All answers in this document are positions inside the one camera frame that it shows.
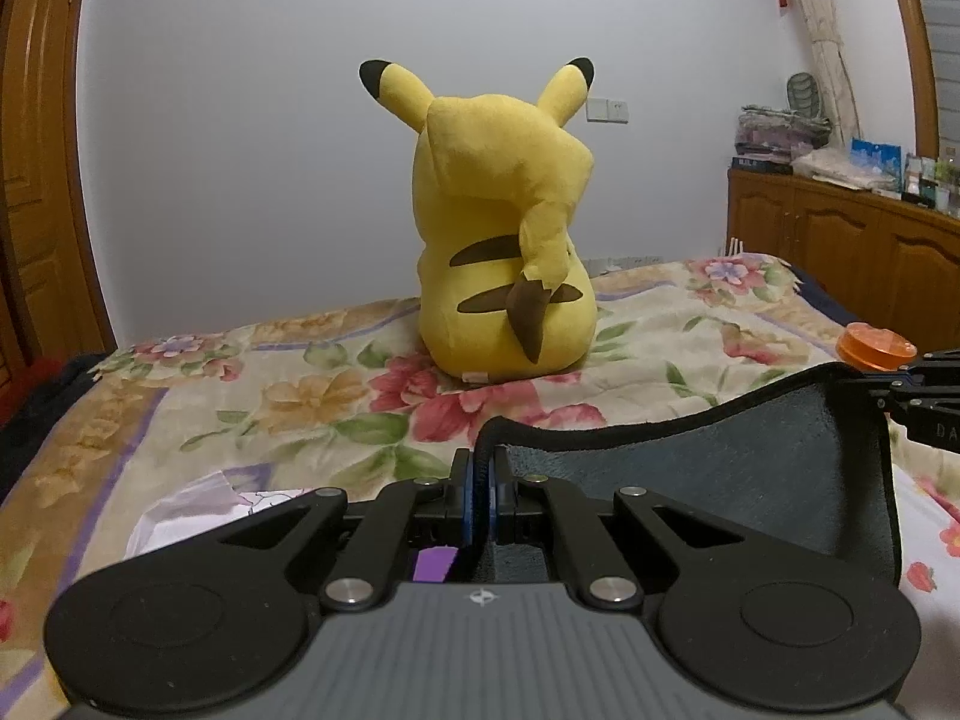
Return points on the stack of folded clothes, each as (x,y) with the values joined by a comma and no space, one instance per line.
(780,131)

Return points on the green patterned bag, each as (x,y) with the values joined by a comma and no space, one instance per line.
(805,94)

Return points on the white wall socket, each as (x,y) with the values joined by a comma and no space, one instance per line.
(607,111)

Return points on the yellow plush toy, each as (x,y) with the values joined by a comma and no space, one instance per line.
(495,240)

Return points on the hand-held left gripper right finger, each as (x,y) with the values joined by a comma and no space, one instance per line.
(493,499)

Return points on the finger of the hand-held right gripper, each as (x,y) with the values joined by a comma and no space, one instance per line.
(934,371)

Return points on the white folded cloth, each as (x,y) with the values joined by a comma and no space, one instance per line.
(821,165)

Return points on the dark bed sheet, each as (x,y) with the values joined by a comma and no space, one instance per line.
(45,397)

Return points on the wooden wardrobe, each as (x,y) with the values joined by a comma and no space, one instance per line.
(37,165)

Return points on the pale rolled curtain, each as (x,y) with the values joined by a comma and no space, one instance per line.
(821,22)

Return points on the dark grey towel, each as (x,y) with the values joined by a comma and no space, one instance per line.
(675,450)

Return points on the white paper sheet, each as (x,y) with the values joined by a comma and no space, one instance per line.
(187,514)

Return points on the blue picture box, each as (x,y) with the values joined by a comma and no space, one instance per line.
(876,161)

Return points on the floral blanket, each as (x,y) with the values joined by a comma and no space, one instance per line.
(300,390)

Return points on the black flat box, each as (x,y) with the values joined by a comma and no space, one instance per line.
(759,165)

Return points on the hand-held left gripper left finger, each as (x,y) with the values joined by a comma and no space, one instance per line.
(469,499)

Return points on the wooden cabinet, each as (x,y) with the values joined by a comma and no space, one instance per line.
(840,232)

